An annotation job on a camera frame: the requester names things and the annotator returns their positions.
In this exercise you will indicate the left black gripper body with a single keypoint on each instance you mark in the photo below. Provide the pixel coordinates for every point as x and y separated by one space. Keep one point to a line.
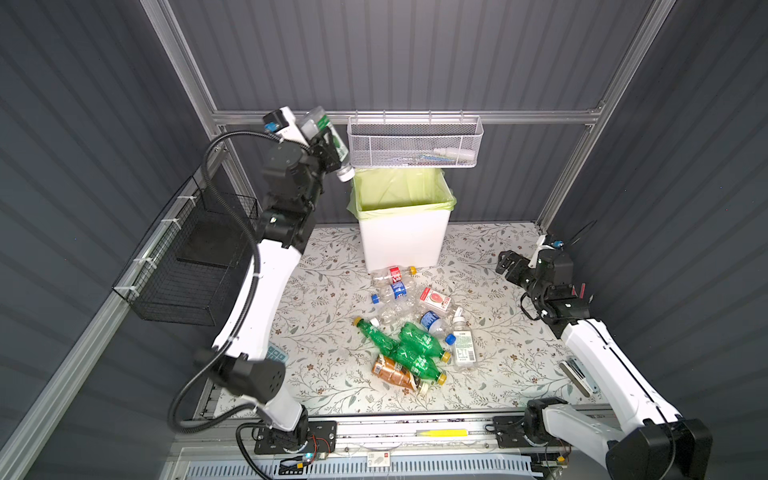
321 164

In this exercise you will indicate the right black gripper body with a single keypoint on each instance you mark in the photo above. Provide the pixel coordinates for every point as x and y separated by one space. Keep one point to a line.
520 273

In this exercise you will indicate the clear bottle green cap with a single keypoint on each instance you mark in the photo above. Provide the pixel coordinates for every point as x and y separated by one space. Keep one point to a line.
326 144

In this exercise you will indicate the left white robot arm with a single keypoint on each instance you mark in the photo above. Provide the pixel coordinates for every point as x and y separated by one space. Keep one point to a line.
238 361

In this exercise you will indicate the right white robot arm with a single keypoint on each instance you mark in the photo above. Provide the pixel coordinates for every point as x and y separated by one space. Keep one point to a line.
654 440

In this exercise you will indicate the green bin liner bag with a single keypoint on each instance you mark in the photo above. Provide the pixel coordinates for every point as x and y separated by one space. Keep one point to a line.
389 193

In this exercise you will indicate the white plastic trash bin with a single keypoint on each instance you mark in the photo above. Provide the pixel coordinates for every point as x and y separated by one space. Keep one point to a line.
414 239

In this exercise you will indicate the stapler on table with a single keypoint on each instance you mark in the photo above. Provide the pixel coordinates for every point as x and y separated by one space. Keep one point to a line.
578 375

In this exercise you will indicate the white green label bottle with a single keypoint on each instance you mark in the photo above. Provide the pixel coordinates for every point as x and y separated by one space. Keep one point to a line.
462 343

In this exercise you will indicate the clear bottle watermelon label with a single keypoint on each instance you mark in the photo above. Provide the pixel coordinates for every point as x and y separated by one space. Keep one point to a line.
434 300

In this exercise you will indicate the clear bottle red label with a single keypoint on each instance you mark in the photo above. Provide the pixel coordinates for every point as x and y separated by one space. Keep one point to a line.
393 274

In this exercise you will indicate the clear bottle blue cap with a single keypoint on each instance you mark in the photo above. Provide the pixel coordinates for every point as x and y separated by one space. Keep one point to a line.
398 294

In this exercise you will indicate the green bottle upper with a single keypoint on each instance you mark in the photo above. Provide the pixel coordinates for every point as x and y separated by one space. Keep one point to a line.
423 342

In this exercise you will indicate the white tube in basket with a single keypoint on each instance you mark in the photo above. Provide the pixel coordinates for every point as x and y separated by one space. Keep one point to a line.
457 154

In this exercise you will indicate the green bottle lower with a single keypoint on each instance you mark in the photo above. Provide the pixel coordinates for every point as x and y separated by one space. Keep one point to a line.
418 364

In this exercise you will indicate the green bottle yellow cap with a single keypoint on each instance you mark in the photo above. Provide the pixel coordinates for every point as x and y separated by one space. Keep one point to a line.
385 344

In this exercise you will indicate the brown tea bottle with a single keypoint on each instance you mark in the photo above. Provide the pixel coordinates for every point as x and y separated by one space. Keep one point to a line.
395 374

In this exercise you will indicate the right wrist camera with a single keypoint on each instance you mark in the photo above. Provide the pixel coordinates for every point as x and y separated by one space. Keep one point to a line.
548 249

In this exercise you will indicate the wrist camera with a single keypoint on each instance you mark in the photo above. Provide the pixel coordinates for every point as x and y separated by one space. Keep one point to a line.
283 123
548 249

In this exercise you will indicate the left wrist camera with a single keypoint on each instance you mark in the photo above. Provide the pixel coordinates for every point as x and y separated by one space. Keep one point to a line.
283 123

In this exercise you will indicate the white wire mesh basket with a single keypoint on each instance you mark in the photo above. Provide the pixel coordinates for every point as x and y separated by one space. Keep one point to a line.
383 143

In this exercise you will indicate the black wire mesh basket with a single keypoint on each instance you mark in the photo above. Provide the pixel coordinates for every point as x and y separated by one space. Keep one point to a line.
190 269

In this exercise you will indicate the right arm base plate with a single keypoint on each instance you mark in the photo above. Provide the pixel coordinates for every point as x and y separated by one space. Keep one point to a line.
517 431

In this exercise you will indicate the yellow marker on rail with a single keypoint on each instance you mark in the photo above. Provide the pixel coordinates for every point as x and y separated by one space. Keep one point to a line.
443 433

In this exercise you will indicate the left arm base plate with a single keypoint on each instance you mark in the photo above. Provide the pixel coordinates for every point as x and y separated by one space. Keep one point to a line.
308 437

